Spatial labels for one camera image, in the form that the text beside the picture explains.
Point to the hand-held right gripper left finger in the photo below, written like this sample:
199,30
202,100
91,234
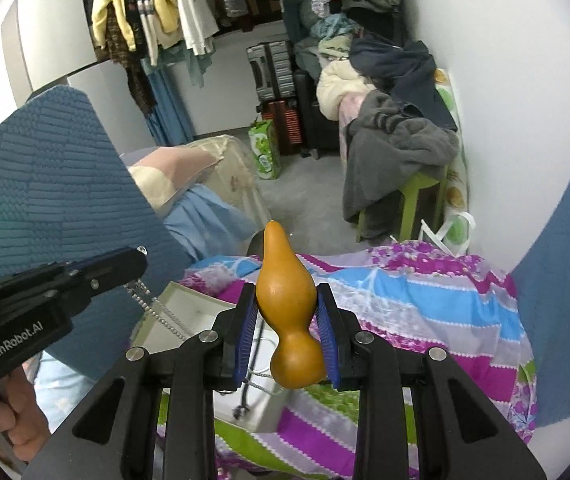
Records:
245,345

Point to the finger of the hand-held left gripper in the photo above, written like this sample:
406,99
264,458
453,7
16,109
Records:
90,260
110,275

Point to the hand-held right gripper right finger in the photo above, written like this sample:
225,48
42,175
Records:
327,345

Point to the orange gourd ornament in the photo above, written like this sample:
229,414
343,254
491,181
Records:
290,310

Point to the green cardboard box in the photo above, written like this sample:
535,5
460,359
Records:
277,412

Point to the person's left hand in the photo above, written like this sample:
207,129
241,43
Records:
10,420

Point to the light blue bed sheet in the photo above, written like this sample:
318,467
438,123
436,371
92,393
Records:
60,385

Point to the blue textured chair back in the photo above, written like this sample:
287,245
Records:
55,185
565,310

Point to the colourful striped floral cloth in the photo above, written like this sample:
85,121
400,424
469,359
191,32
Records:
415,310

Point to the blue bed skirt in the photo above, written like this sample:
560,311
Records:
205,225

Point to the pink and cream pillow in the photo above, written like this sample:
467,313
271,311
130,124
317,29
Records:
185,165

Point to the green stool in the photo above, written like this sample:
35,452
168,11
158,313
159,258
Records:
412,195

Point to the green shopping bag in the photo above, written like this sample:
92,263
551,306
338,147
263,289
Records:
265,150

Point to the white floral tote bag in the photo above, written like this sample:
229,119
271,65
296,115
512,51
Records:
457,180

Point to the red suitcase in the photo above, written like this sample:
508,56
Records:
282,127

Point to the white wardrobe panel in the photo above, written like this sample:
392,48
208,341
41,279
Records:
50,35

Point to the black suitcase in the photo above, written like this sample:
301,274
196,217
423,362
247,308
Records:
315,115

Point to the row of hanging clothes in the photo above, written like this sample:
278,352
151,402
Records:
150,10

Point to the dark grey suitcase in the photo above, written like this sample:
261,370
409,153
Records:
270,70

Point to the cream blanket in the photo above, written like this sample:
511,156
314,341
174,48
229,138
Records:
335,85

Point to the dark navy garment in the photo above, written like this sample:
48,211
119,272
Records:
405,70

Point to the pile of mixed clothes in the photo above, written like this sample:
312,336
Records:
335,30

